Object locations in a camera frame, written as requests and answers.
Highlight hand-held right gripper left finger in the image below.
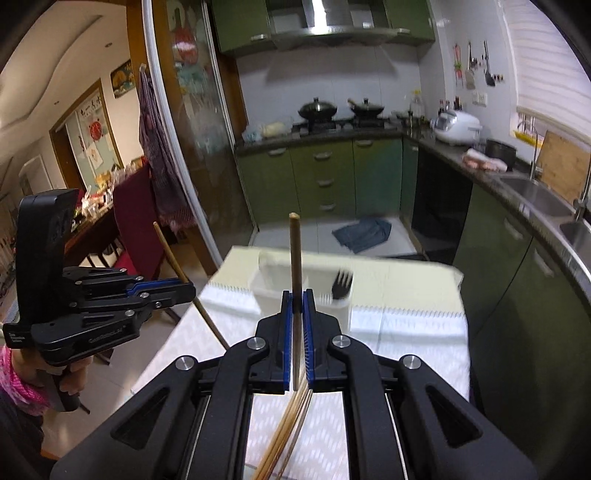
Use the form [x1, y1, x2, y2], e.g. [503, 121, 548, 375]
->
[50, 290, 295, 480]

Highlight pink dish cloth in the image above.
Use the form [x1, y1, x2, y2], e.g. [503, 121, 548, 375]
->
[462, 148, 509, 174]

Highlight cluttered wooden dining table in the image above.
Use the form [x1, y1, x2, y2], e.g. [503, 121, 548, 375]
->
[65, 166, 126, 261]

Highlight white rice cooker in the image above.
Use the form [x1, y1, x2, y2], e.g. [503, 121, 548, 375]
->
[431, 109, 484, 147]

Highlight small steel faucet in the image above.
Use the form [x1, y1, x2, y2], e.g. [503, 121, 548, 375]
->
[528, 115, 544, 184]

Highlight black wok with handle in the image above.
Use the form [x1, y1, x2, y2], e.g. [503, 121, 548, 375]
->
[346, 96, 386, 119]

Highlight black wok with lid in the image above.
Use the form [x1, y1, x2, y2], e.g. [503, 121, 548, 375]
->
[297, 96, 338, 123]

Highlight steel double sink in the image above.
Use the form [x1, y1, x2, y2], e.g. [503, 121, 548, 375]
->
[500, 173, 591, 260]

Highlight patterned white tablecloth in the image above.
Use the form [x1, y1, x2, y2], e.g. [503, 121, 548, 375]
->
[131, 246, 472, 480]

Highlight green upper cabinets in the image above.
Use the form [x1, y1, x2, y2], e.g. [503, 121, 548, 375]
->
[210, 0, 437, 57]

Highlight glass sliding door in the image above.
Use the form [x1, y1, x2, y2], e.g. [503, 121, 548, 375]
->
[151, 0, 254, 280]

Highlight white plastic utensil holder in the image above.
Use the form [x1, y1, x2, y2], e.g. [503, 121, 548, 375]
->
[249, 249, 354, 334]

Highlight blue cloth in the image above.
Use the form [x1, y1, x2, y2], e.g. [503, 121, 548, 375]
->
[332, 218, 393, 254]

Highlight black built-in appliance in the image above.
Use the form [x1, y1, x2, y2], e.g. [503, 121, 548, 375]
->
[410, 147, 472, 265]

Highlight steel range hood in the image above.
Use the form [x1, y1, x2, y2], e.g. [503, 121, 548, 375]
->
[269, 0, 413, 52]

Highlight red upholstered chair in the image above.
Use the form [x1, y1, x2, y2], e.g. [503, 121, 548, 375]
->
[112, 165, 182, 324]

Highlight purple checked apron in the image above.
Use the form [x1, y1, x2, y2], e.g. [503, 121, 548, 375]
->
[137, 65, 197, 234]

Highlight hanging black spatula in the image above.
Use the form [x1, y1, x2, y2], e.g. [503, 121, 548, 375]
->
[482, 40, 496, 88]

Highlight black fork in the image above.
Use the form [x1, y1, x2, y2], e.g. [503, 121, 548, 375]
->
[329, 268, 354, 304]

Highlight white window blind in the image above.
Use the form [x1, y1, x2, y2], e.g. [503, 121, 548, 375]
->
[507, 17, 591, 126]

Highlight wall calendar poster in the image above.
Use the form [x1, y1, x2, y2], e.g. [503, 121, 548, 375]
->
[110, 59, 136, 98]

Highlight gas stove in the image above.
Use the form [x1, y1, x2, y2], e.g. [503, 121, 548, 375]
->
[291, 117, 394, 133]

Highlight yellow sink rack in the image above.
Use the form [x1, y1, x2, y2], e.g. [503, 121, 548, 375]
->
[511, 128, 544, 148]

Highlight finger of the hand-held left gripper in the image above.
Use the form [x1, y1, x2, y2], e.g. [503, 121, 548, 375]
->
[62, 264, 191, 297]
[69, 282, 197, 326]

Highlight wooden cutting board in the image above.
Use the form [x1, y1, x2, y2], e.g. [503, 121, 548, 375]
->
[536, 130, 591, 206]

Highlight door with paper decorations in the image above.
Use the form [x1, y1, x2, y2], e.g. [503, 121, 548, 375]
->
[64, 82, 123, 186]

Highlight plastic bag with food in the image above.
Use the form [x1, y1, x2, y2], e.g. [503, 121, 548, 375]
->
[242, 120, 294, 142]

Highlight dark stone countertop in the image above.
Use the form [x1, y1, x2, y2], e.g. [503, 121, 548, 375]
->
[235, 119, 591, 289]

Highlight clear oil bottle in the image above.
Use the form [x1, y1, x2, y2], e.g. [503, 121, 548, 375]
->
[408, 90, 426, 128]

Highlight person's left forearm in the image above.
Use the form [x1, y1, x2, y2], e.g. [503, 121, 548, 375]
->
[0, 344, 52, 409]

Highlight person's left hand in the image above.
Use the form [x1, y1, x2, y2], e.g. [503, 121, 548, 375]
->
[25, 351, 94, 400]

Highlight tall steel faucet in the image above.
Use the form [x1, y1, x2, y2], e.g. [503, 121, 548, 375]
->
[574, 170, 591, 223]

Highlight hanging light ladle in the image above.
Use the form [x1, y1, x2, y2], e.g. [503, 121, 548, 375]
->
[465, 41, 477, 90]

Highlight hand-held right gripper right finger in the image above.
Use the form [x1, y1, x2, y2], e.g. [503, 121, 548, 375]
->
[302, 289, 539, 480]

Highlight black pot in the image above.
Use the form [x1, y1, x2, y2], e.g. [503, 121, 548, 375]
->
[485, 139, 518, 169]

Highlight person's dark jacket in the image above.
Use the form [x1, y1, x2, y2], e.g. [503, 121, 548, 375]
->
[0, 392, 62, 480]

